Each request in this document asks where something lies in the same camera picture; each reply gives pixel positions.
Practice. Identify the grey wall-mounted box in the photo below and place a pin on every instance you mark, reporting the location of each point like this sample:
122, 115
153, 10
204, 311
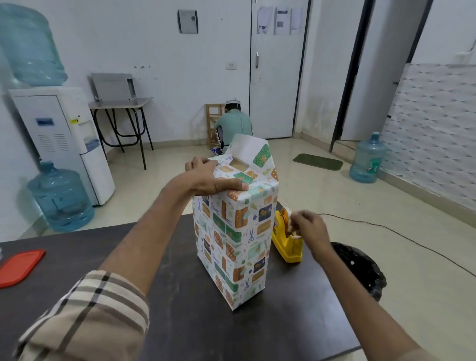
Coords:
187, 21

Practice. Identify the black door frame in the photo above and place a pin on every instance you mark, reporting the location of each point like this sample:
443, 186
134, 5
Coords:
351, 74

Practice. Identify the gift-wrapped patterned box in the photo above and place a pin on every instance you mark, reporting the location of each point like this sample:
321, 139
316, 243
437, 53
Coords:
234, 238

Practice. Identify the folding metal-leg table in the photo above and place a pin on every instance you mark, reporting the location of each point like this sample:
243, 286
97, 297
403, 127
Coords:
122, 103

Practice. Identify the yellow tape dispenser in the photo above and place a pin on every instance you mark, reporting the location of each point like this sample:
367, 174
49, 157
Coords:
286, 245

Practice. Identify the person's left hand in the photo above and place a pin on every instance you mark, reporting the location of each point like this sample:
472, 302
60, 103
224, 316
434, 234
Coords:
200, 182

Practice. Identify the blue water jug green label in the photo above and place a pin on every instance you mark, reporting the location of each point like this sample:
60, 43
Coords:
368, 160

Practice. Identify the red plastic lid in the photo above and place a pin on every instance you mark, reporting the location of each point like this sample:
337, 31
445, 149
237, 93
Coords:
18, 267

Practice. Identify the person's left forearm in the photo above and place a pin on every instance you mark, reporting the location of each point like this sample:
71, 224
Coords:
148, 238

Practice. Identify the wooden rack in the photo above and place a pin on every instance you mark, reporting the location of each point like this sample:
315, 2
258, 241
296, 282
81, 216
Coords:
211, 122

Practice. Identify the beige plaid shirt sleeve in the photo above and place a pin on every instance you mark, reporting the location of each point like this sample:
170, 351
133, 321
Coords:
85, 320

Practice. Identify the white wall socket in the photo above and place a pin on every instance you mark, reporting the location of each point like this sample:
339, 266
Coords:
231, 65

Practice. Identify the green door mat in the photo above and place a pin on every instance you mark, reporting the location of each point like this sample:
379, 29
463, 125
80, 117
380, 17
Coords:
318, 162

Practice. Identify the grey boxy device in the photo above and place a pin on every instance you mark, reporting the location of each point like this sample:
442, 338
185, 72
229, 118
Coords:
111, 87

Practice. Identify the white door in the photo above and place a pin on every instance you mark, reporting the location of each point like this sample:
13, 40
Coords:
277, 85

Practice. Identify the white paper notice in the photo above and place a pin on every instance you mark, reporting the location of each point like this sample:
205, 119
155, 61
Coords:
296, 21
264, 20
282, 21

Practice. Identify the person's right forearm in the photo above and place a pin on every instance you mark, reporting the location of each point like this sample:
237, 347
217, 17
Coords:
364, 312

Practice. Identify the person's left thumb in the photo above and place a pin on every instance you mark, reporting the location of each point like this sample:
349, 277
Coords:
232, 185

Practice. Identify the white patterned wall panel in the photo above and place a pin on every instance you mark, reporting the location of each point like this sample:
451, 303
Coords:
435, 130

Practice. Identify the person's right fingers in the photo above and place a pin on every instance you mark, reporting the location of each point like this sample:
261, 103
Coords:
298, 221

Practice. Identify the white water dispenser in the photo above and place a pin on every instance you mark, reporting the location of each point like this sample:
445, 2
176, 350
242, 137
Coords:
63, 137

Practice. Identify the person's right hand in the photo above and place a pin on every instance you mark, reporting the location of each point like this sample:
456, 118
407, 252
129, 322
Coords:
314, 234

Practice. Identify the black trash bin bag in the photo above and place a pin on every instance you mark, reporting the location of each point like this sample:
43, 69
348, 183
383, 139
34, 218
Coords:
362, 267

